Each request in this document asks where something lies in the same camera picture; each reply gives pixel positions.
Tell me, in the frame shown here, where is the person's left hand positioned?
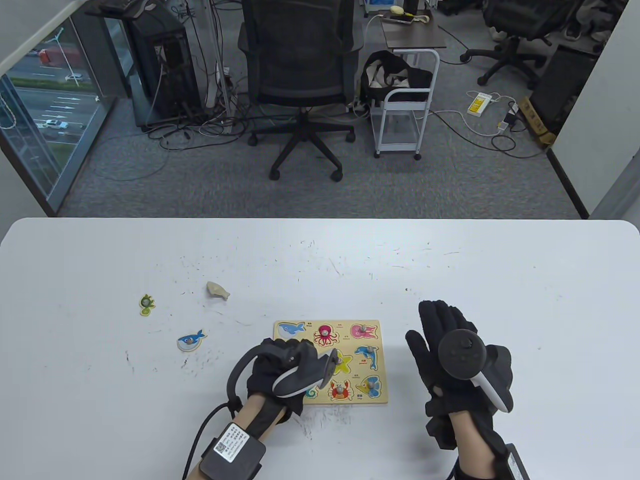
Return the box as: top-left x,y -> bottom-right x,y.
246,338 -> 322,426

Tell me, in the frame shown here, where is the person's right hand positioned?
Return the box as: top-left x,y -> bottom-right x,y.
405,300 -> 496,449

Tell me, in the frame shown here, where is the octopus puzzle piece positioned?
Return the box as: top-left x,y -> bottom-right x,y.
314,324 -> 341,347

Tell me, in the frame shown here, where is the yellow starfish puzzle piece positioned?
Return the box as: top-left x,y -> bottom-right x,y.
334,349 -> 357,376

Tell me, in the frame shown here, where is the blue dolphin puzzle piece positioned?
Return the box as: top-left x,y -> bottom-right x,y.
355,345 -> 380,371

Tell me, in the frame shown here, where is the wooden sea animal puzzle frame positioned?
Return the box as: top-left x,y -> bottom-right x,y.
273,320 -> 389,406

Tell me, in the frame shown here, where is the blue white puzzle piece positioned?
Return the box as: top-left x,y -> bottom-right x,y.
177,329 -> 208,352

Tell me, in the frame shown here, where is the blue yellow fish puzzle piece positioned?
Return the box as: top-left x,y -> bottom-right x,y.
356,375 -> 383,399

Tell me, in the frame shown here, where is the person's left forearm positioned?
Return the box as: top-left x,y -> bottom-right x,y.
182,392 -> 291,480

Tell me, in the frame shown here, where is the person's right forearm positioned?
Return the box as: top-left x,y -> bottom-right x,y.
450,412 -> 511,480

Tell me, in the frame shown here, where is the black grey hand controller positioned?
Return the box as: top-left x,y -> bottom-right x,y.
438,330 -> 514,413
227,345 -> 340,416

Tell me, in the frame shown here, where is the white yellow power strip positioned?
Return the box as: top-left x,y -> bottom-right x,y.
467,92 -> 494,118

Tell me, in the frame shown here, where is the cardboard box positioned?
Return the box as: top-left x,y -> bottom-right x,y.
517,95 -> 557,147

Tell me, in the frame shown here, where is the white rolling cart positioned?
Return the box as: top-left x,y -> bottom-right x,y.
372,48 -> 441,161

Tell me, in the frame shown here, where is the black bag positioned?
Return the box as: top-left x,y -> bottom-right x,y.
360,50 -> 435,108

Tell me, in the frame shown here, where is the black cabinet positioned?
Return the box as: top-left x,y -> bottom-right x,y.
529,44 -> 599,136

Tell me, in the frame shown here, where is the dark brown side table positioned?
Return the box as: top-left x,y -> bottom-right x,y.
381,11 -> 447,51

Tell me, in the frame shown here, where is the black mesh office chair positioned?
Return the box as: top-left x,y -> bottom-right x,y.
238,0 -> 365,182

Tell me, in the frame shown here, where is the black computer tower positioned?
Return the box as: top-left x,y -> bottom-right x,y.
129,9 -> 203,127

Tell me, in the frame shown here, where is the white metal desk leg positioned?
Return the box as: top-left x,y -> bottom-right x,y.
209,0 -> 237,134

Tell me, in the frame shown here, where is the black swivel chair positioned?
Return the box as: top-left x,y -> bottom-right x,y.
459,0 -> 586,90

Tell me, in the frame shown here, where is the glass window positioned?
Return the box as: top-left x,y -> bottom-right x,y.
0,12 -> 119,217

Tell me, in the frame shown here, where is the black keyboard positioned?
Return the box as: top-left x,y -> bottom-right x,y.
99,0 -> 151,20

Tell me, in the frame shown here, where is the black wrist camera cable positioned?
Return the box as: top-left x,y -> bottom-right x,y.
185,404 -> 232,476

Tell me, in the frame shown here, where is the black floor cable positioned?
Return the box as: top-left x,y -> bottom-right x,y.
430,112 -> 551,160

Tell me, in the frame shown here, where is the tangle of floor cables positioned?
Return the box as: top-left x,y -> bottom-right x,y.
141,97 -> 251,151

